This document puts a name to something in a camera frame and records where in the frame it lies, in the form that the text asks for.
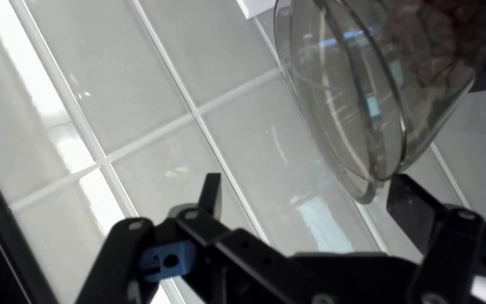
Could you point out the clear round blender lid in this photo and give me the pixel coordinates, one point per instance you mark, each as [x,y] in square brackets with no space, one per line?
[340,65]

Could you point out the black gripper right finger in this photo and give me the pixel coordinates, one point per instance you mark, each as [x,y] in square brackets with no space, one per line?
[451,238]

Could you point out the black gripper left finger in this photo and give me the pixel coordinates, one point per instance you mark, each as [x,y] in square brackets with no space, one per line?
[220,263]

